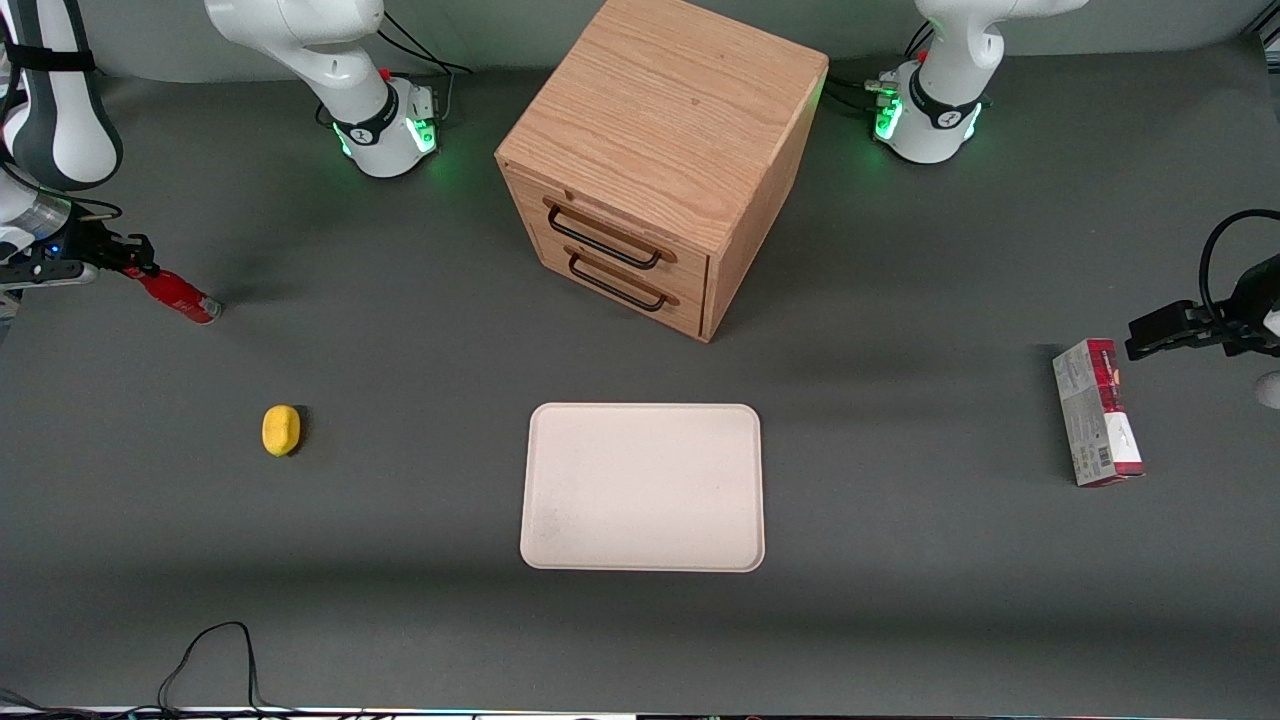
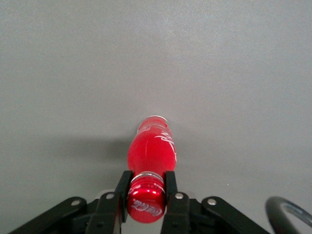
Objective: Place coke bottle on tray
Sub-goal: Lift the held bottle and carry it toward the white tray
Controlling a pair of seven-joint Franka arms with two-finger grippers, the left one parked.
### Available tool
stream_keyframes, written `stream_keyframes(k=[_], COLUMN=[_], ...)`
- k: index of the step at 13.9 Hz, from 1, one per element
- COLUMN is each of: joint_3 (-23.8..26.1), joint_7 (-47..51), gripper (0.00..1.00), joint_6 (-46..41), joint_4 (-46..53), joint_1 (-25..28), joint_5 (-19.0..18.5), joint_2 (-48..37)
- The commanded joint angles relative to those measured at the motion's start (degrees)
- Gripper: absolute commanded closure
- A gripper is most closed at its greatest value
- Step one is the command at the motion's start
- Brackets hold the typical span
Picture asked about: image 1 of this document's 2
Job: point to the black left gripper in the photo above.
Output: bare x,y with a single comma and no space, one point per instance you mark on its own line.
1228,322

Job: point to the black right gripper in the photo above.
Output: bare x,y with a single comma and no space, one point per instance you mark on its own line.
88,243

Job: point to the red coke bottle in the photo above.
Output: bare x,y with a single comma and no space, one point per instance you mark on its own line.
180,295

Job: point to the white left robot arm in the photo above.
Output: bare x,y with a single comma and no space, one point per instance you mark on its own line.
945,90

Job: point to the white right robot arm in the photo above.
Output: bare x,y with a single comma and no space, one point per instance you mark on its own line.
345,60

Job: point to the beige plastic tray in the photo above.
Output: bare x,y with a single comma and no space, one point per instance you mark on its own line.
642,487

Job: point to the red and white carton box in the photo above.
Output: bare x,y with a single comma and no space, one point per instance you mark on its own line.
1097,412

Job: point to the yellow lemon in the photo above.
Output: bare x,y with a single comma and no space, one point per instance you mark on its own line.
281,430

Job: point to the wooden drawer cabinet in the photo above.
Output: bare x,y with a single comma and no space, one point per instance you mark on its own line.
660,130

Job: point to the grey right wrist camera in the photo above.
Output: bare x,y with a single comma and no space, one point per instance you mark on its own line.
40,272

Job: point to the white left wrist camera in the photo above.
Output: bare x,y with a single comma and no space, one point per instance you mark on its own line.
1270,388

